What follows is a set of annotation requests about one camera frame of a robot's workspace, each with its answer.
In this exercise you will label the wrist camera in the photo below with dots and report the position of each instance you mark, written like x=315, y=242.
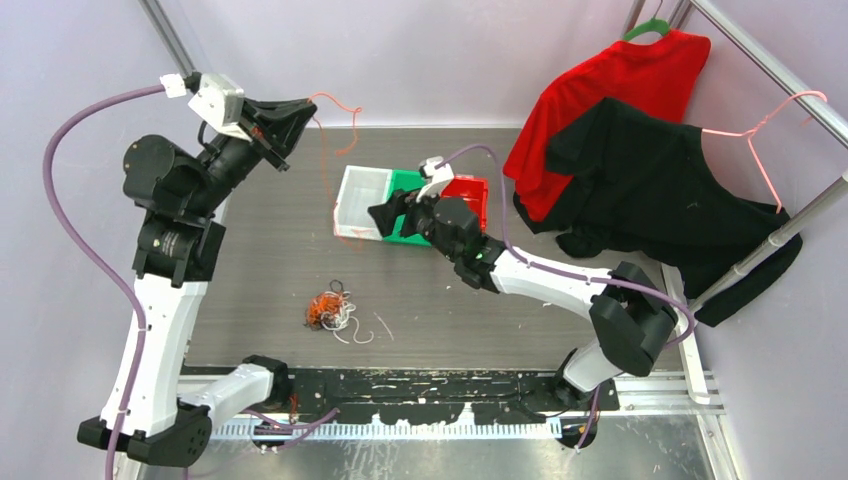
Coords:
x=437, y=173
x=216, y=99

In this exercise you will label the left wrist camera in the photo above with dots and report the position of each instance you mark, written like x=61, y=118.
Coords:
x=216, y=99

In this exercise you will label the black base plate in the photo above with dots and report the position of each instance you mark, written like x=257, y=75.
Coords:
x=424, y=397

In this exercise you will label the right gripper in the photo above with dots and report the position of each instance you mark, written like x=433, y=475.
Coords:
x=385, y=215

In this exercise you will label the white plastic bin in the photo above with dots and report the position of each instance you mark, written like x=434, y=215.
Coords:
x=361, y=187

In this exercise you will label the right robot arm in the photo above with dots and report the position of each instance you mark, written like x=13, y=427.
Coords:
x=632, y=324

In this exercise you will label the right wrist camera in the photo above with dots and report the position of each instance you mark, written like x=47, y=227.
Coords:
x=437, y=173

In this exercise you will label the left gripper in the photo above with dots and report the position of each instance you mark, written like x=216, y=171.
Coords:
x=280, y=133

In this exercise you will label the red plastic bin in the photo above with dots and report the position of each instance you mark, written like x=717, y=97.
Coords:
x=474, y=191

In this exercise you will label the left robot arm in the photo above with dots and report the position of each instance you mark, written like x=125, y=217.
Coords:
x=176, y=255

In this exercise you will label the green hanger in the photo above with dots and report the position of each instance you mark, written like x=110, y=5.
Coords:
x=633, y=29

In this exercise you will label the metal clothes rack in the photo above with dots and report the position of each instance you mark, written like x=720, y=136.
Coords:
x=818, y=110

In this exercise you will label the black t-shirt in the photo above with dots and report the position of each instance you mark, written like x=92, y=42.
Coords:
x=638, y=183

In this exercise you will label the red t-shirt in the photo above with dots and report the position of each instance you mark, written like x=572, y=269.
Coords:
x=656, y=78

